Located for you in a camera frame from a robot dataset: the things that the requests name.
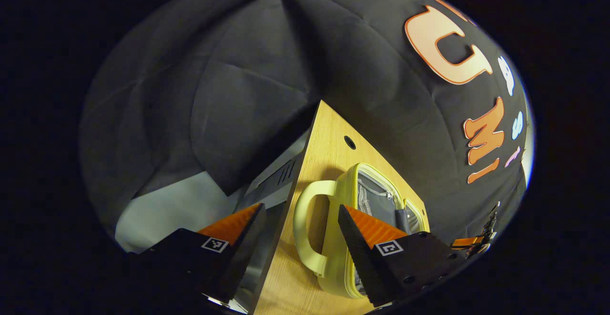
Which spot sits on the cream suitcase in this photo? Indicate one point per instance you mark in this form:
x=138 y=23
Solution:
x=302 y=236

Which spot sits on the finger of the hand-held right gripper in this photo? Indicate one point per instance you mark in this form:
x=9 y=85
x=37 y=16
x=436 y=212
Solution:
x=467 y=242

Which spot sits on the grey metal table frame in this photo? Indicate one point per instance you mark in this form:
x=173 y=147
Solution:
x=274 y=181

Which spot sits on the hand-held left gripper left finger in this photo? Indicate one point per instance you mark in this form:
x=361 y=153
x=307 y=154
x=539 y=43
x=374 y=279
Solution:
x=245 y=253

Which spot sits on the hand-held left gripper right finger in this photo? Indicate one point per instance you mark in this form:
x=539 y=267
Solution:
x=360 y=258

